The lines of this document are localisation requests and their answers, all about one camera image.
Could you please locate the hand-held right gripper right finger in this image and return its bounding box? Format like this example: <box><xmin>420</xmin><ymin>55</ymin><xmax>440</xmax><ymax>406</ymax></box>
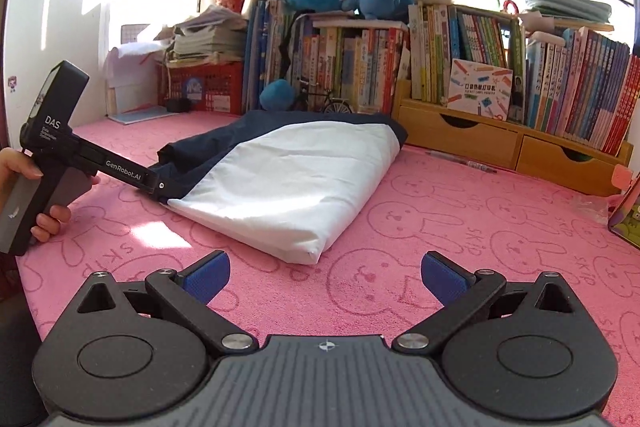
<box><xmin>391</xmin><ymin>251</ymin><xmax>576</xmax><ymax>353</ymax></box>

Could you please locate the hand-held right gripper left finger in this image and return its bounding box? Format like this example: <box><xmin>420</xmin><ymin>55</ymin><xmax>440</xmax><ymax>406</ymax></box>
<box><xmin>75</xmin><ymin>250</ymin><xmax>260</xmax><ymax>354</ymax></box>

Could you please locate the navy and white jacket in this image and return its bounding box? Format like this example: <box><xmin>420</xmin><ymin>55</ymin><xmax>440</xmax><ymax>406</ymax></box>
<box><xmin>156</xmin><ymin>111</ymin><xmax>407</xmax><ymax>266</ymax></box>

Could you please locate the person's left hand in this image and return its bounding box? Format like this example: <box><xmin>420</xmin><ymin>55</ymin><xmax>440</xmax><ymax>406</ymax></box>
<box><xmin>0</xmin><ymin>147</ymin><xmax>101</xmax><ymax>244</ymax></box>

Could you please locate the pink rabbit-print mat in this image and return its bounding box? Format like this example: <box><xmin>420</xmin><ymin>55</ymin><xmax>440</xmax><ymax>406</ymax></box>
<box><xmin>15</xmin><ymin>109</ymin><xmax>640</xmax><ymax>427</ymax></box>

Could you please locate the white paper sheet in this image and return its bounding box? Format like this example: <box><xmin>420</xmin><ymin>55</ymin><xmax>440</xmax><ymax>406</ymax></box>
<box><xmin>102</xmin><ymin>39</ymin><xmax>171</xmax><ymax>118</ymax></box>

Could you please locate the light blue sheet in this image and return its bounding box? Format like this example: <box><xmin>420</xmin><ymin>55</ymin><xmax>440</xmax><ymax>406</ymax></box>
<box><xmin>107</xmin><ymin>106</ymin><xmax>169</xmax><ymax>126</ymax></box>

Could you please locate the white grid panel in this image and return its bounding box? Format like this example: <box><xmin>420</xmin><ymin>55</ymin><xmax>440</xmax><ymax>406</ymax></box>
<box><xmin>121</xmin><ymin>24</ymin><xmax>151</xmax><ymax>44</ymax></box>

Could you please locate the clear pen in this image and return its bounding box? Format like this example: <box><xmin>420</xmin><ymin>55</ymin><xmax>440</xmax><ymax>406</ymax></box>
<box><xmin>424</xmin><ymin>149</ymin><xmax>499</xmax><ymax>174</ymax></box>

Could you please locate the wooden drawer organizer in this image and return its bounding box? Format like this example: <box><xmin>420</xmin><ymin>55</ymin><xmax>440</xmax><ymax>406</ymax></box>
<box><xmin>391</xmin><ymin>96</ymin><xmax>635</xmax><ymax>196</ymax></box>

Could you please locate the red plastic crate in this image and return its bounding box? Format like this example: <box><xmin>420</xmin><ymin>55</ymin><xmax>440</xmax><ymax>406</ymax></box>
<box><xmin>159</xmin><ymin>61</ymin><xmax>247</xmax><ymax>114</ymax></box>

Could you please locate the clear plastic wrapper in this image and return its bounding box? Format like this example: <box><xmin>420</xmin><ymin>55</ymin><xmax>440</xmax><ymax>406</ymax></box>
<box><xmin>569</xmin><ymin>191</ymin><xmax>615</xmax><ymax>227</ymax></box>

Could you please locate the stack of paper workbooks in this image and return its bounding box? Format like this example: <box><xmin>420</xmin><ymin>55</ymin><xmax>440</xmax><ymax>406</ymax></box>
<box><xmin>166</xmin><ymin>4</ymin><xmax>249</xmax><ymax>68</ymax></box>

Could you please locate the white pencil-print box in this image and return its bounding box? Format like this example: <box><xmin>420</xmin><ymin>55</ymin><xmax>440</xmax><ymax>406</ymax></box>
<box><xmin>446</xmin><ymin>58</ymin><xmax>516</xmax><ymax>122</ymax></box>

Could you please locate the round blue plush ball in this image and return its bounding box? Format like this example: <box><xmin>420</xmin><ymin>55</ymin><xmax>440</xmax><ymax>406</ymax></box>
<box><xmin>259</xmin><ymin>79</ymin><xmax>297</xmax><ymax>111</ymax></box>

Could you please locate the miniature bicycle model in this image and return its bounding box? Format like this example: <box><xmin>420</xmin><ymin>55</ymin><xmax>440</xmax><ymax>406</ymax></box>
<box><xmin>295</xmin><ymin>78</ymin><xmax>357</xmax><ymax>115</ymax></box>

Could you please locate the row of tall blue books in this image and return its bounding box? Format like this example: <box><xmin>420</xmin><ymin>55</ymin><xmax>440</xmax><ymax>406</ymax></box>
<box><xmin>245</xmin><ymin>0</ymin><xmax>301</xmax><ymax>112</ymax></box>

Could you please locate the row of colourful children's books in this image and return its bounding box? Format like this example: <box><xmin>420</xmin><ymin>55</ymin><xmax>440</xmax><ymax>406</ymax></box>
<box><xmin>290</xmin><ymin>21</ymin><xmax>412</xmax><ymax>115</ymax></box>

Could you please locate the row of pink-spined books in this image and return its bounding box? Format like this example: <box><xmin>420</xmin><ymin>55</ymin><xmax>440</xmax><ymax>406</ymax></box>
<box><xmin>525</xmin><ymin>27</ymin><xmax>640</xmax><ymax>156</ymax></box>

